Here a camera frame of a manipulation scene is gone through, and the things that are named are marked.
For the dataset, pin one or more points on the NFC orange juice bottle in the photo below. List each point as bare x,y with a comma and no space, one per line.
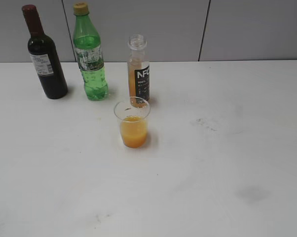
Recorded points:
138,71

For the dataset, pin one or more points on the transparent plastic cup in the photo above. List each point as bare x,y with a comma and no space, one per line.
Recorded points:
132,119

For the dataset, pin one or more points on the green plastic soda bottle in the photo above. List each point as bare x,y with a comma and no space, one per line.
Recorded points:
89,55

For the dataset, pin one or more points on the dark red wine bottle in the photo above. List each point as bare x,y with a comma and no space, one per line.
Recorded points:
44,56

